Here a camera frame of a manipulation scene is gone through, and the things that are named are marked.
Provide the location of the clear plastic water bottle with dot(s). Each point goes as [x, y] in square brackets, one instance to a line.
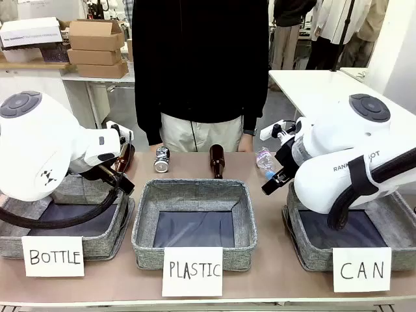
[265, 159]

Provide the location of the white paper sign PLASTIC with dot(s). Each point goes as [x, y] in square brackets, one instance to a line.
[192, 271]

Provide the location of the crushed silver can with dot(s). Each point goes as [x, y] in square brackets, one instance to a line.
[161, 161]

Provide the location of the wooden shelf board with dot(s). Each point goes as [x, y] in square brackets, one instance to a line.
[32, 65]

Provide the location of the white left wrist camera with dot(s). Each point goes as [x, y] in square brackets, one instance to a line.
[112, 124]

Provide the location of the open cardboard box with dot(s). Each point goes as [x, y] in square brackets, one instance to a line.
[94, 35]

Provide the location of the white paper sign BOTTLE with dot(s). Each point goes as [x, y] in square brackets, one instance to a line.
[53, 256]

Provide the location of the background person tan jacket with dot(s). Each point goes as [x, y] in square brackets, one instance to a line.
[370, 29]

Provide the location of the grey fabric basket bottle sign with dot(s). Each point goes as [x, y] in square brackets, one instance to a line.
[97, 245]

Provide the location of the grey fabric basket can sign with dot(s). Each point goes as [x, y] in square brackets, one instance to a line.
[312, 256]

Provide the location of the white background desk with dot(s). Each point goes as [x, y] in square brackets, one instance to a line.
[97, 78]

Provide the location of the background person dark top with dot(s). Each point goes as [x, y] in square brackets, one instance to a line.
[287, 32]

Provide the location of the person in black sweater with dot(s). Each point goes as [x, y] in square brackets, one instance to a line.
[201, 65]

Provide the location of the white printed box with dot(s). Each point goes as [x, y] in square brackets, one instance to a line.
[29, 32]

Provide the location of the white table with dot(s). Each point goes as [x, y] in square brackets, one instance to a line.
[312, 84]

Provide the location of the dark wrist watch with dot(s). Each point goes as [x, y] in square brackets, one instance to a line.
[250, 132]

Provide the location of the person's left hand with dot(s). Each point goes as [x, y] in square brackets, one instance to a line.
[246, 143]

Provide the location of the white paper sign CAN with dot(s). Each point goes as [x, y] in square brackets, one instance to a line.
[361, 269]

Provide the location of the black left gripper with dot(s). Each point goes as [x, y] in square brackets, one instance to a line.
[105, 171]

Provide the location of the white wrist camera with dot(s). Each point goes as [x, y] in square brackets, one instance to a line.
[112, 124]
[268, 131]

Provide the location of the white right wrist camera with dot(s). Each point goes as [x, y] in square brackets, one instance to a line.
[268, 131]

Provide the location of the closed cardboard box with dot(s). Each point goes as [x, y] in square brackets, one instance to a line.
[100, 71]
[92, 57]

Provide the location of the brown glass bottle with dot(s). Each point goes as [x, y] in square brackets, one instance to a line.
[122, 159]
[216, 159]

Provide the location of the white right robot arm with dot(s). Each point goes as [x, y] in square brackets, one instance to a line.
[341, 143]

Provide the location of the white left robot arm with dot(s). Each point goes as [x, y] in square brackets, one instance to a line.
[32, 146]

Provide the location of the black tripod pole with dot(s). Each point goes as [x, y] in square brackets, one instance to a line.
[344, 32]

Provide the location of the grey fabric basket plastic sign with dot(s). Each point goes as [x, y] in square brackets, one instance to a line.
[146, 227]

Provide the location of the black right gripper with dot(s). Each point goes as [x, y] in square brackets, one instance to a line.
[287, 159]

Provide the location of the background person white shirt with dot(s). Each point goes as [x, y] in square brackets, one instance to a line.
[328, 26]

